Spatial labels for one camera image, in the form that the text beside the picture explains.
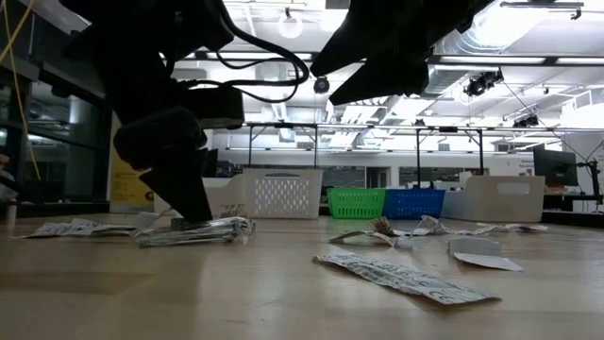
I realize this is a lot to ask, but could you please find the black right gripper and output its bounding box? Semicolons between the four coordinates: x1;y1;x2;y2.
309;0;495;107

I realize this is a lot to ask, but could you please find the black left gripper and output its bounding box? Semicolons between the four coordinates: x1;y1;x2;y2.
111;106;214;224

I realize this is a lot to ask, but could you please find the clear-wrapped slim toiletry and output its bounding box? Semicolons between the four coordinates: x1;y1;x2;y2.
134;216;258;249

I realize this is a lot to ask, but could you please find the clear plastic packet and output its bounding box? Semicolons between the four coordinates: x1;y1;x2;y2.
17;221;98;239

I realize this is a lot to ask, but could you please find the long white printed sachet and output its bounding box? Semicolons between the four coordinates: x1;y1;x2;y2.
312;252;502;307

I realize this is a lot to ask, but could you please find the white solid plastic bin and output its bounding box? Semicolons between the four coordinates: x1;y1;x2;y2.
201;175;247;219

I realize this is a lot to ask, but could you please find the yellow wipes canister white lid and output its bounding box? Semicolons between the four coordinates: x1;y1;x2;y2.
109;141;156;214

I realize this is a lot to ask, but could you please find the white perforated plastic basket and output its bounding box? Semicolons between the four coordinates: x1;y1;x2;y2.
242;167;325;220

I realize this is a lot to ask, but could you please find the green plastic basket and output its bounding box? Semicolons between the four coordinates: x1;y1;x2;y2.
326;187;389;220

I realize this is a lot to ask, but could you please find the blue plastic basket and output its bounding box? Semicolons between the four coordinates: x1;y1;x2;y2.
380;188;447;221

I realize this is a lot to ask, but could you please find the person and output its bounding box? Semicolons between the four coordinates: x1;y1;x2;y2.
0;150;18;204

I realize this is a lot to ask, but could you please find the black overhead light beam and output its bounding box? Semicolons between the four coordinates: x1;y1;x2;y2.
159;49;604;67

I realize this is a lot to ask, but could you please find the white ring ceiling lamp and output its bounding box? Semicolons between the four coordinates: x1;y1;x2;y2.
277;6;306;40

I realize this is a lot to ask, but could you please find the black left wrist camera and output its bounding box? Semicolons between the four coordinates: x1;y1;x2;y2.
186;83;246;130

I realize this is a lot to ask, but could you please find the black metal table frame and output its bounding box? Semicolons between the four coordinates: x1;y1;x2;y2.
246;121;319;170
414;125;486;189

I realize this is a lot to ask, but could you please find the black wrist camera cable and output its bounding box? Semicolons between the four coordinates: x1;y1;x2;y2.
207;0;311;104

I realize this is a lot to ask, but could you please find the silver ventilation duct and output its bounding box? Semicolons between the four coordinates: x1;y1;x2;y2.
427;0;532;99

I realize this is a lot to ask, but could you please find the yellow hanging cord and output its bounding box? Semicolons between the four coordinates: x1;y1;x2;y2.
0;0;42;181

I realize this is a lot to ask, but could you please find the pale grey handled bin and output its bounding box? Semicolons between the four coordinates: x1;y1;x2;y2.
441;175;546;224

